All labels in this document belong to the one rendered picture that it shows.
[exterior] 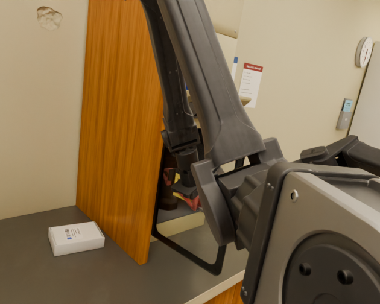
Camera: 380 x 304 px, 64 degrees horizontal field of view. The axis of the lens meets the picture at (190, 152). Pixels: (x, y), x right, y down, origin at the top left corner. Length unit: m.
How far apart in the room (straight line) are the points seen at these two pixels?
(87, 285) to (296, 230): 0.84
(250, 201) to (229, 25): 0.98
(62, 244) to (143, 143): 0.41
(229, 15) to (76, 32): 0.57
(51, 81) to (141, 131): 0.47
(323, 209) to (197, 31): 0.25
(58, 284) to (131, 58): 0.69
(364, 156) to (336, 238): 0.68
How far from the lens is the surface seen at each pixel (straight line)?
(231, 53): 1.20
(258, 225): 0.23
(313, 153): 0.87
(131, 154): 1.00
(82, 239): 1.11
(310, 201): 0.19
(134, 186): 1.00
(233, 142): 0.34
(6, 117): 1.25
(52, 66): 1.27
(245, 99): 1.12
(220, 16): 1.15
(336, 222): 0.17
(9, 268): 1.08
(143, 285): 0.99
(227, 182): 0.31
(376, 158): 0.83
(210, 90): 0.34
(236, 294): 1.25
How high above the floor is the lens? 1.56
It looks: 14 degrees down
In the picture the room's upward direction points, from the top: 9 degrees clockwise
